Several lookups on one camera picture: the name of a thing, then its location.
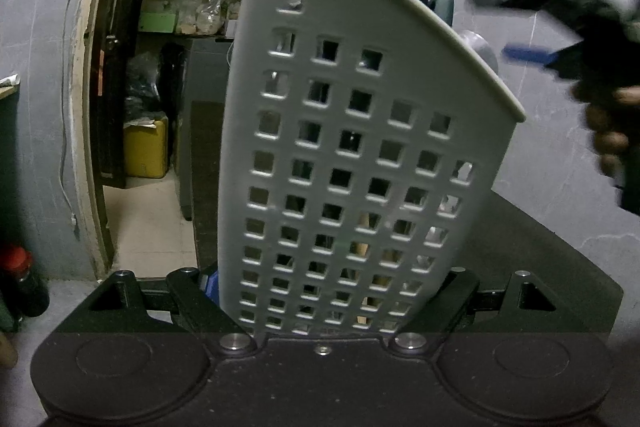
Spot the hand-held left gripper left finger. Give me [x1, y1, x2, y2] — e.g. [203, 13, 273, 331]
[52, 268, 258, 356]

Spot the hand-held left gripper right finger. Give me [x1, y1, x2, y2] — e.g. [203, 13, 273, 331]
[385, 267, 601, 356]

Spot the person's right hand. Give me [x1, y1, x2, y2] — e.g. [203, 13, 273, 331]
[572, 83, 640, 178]

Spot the yellow jerrycan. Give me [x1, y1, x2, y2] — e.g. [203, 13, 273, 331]
[123, 117, 169, 179]

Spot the red-lid jar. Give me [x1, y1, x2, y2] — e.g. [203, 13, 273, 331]
[0, 244, 51, 319]

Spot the dark wooden door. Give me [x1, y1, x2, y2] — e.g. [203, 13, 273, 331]
[90, 0, 173, 190]

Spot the grey metal cabinet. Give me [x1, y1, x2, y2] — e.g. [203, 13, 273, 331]
[177, 38, 236, 222]

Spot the black plastic bag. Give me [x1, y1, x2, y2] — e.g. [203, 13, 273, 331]
[125, 52, 168, 124]

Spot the green box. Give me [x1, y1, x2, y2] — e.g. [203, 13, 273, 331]
[140, 9, 177, 32]

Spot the clear bagged food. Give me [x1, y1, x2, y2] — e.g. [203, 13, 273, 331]
[175, 0, 241, 35]

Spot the white power cable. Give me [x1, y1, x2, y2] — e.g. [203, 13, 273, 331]
[60, 0, 83, 240]

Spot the worn pale door frame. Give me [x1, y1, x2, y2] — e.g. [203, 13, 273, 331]
[70, 0, 361, 280]

